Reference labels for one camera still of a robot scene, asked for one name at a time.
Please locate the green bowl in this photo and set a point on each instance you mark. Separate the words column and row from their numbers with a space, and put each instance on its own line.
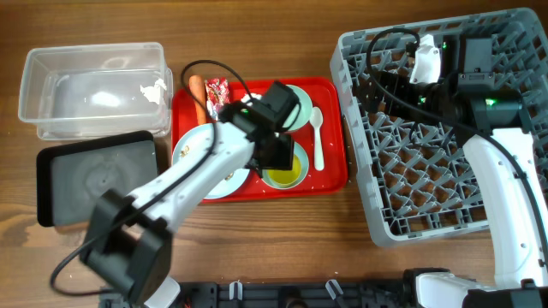
column 301, row 113

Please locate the red snack wrapper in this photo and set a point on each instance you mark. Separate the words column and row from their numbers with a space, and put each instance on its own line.
column 217, row 95

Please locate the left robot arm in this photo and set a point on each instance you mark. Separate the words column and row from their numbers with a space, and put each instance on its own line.
column 129, row 238

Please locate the white plastic spoon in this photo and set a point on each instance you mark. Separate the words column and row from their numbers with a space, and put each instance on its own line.
column 316, row 120

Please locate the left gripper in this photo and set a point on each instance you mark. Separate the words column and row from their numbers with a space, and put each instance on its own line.
column 285, row 161

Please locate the yellow cup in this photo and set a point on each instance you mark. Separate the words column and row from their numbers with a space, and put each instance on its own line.
column 286, row 178

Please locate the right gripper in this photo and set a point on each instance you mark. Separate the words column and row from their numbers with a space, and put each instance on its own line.
column 398, row 85

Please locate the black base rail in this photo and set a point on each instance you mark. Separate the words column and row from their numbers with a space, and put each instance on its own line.
column 333, row 293

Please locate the crumpled white tissue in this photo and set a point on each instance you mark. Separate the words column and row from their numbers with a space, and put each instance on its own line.
column 250, row 97

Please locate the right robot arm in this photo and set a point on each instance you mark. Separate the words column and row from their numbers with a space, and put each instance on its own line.
column 453, row 84

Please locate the grey dishwasher rack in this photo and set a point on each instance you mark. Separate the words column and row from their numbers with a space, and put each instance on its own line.
column 414, row 182

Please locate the light blue plate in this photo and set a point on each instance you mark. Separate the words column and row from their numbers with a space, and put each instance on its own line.
column 193, row 139

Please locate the light blue bowl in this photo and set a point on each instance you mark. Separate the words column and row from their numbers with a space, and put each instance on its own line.
column 302, row 155

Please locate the orange carrot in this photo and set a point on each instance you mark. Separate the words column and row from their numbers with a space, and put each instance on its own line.
column 197, row 88

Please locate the black tray bin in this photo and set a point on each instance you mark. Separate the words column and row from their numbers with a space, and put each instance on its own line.
column 70, row 178

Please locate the white tissue in bin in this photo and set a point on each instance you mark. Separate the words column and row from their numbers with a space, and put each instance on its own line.
column 154, row 93

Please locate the clear plastic bin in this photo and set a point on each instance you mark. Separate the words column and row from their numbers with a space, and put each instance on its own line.
column 92, row 91

